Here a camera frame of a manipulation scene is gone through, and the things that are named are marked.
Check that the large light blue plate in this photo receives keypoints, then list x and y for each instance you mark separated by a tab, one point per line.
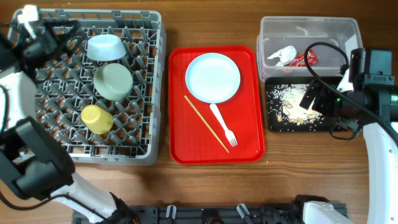
212	78

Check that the green bowl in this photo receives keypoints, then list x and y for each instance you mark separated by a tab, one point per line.
113	81

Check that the red plastic tray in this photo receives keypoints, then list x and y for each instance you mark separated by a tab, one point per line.
191	142

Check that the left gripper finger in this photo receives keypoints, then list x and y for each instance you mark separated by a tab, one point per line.
75	25
69	42

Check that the white plastic fork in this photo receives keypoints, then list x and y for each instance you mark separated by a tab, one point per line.
228	133

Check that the black rectangular tray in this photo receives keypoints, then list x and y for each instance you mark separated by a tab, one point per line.
325	126

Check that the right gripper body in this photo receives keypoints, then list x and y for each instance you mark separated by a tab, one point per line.
327	102

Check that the wooden chopstick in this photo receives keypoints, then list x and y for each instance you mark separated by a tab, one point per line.
206	123

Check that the white napkin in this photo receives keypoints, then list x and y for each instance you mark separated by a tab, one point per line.
285	55

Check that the grey plastic dishwasher rack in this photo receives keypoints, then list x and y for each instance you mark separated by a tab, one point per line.
65	86

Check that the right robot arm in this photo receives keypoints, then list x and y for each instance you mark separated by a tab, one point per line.
369	108

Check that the small light blue bowl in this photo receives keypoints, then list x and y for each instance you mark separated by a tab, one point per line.
105	47

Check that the food scraps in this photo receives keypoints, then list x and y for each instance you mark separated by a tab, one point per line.
284	112

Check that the clear plastic bin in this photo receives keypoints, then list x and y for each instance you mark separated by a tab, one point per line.
278	32

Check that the yellow plastic cup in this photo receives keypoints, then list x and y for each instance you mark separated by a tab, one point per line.
96	119

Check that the red snack wrapper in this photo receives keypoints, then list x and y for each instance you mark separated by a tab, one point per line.
299	61

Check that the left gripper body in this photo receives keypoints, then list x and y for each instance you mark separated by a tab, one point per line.
37	50

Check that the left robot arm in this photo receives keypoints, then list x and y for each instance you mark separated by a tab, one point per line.
33	163

